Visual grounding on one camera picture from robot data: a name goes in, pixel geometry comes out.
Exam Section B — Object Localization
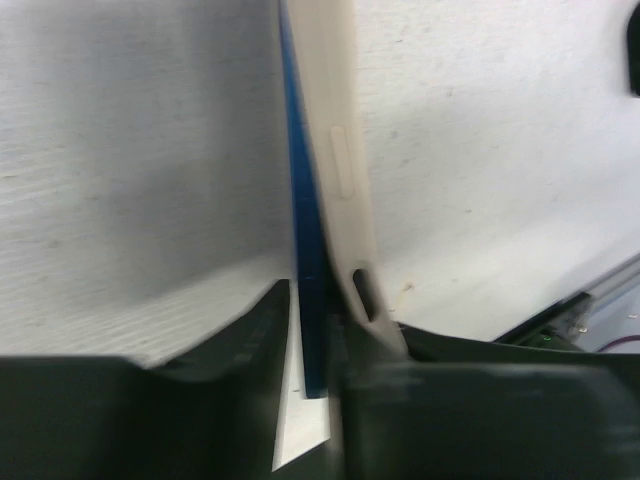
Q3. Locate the phone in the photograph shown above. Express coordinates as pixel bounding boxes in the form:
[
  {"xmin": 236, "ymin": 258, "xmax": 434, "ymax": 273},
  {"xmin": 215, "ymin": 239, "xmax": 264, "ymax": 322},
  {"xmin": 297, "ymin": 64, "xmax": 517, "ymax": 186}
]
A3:
[{"xmin": 282, "ymin": 0, "xmax": 409, "ymax": 359}]

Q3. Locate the blue smartphone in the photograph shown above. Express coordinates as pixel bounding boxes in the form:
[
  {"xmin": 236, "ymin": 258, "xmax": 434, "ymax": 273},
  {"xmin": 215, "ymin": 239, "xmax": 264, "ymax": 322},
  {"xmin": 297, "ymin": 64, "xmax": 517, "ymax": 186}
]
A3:
[{"xmin": 279, "ymin": 1, "xmax": 328, "ymax": 399}]

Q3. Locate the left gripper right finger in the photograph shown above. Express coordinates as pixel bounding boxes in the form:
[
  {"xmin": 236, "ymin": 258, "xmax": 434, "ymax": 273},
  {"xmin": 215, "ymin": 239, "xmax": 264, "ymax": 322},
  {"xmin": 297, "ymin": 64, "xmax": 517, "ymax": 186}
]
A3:
[{"xmin": 329, "ymin": 318, "xmax": 639, "ymax": 479}]

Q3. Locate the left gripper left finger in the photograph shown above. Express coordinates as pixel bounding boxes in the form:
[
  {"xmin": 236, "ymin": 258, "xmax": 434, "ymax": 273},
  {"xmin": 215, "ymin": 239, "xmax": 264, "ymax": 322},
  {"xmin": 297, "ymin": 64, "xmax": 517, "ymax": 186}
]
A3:
[{"xmin": 1, "ymin": 280, "xmax": 290, "ymax": 479}]

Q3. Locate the aluminium table frame rail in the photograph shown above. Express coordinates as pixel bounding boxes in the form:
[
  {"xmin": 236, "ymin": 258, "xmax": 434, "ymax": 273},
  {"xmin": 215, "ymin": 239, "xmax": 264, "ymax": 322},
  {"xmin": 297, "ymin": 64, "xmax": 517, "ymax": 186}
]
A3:
[{"xmin": 494, "ymin": 254, "xmax": 639, "ymax": 350}]

